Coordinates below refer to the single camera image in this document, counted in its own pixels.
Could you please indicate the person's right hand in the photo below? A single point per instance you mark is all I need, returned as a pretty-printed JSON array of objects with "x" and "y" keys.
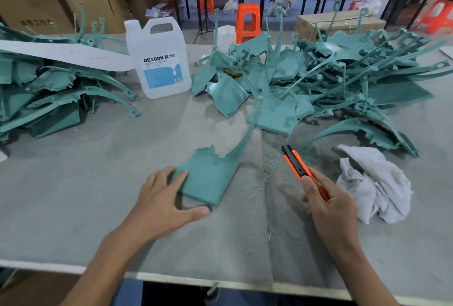
[{"x": 332, "y": 215}]

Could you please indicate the person's left hand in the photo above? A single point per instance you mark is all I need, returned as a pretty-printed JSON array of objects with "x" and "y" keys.
[{"x": 159, "y": 206}]

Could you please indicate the person's left thumb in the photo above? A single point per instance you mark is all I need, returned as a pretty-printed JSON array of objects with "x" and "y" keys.
[{"x": 194, "y": 214}]

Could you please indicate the person's left middle finger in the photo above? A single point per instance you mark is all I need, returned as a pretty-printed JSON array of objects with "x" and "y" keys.
[{"x": 165, "y": 176}]

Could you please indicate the person's right thumb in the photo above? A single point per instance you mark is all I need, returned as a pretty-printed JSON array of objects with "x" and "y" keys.
[{"x": 309, "y": 190}]

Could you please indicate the orange utility knife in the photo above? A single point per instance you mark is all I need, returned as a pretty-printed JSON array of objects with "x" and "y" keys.
[{"x": 296, "y": 164}]

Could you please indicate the teal plastic panel part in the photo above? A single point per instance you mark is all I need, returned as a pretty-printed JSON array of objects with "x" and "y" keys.
[{"x": 208, "y": 174}]

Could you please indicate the person's right forearm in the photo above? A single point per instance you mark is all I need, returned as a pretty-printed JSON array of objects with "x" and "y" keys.
[{"x": 364, "y": 277}]

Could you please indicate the person's left forearm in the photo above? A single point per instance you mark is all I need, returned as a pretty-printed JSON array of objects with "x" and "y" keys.
[{"x": 102, "y": 268}]

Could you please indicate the teal plastic shavings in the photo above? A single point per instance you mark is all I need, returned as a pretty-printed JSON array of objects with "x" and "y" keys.
[{"x": 270, "y": 166}]

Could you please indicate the white crumpled cloth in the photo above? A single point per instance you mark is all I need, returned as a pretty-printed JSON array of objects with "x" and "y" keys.
[{"x": 377, "y": 185}]

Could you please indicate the grey felt table mat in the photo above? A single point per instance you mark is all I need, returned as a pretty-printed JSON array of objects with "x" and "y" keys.
[{"x": 88, "y": 181}]

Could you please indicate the white plastic jug blue label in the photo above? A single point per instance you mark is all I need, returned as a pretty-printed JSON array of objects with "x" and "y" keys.
[{"x": 159, "y": 65}]

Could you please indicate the large pile of teal parts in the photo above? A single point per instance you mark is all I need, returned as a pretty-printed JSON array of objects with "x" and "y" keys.
[{"x": 318, "y": 75}]

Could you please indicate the small pile of teal parts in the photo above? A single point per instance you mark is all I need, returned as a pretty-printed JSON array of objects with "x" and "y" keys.
[{"x": 46, "y": 89}]

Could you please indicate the white plastic bag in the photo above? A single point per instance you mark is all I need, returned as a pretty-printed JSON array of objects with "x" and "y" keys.
[{"x": 226, "y": 37}]

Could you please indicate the white paper strip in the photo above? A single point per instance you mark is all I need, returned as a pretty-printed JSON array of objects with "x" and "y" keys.
[{"x": 63, "y": 55}]

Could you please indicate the flat cardboard box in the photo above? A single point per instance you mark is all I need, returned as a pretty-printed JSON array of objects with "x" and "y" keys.
[{"x": 339, "y": 22}]

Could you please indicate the black tripod stand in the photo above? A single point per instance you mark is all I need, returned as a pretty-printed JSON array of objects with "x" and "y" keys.
[{"x": 202, "y": 4}]

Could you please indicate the brown cardboard box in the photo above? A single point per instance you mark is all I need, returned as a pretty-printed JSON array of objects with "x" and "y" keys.
[
  {"x": 95, "y": 10},
  {"x": 32, "y": 11}
]

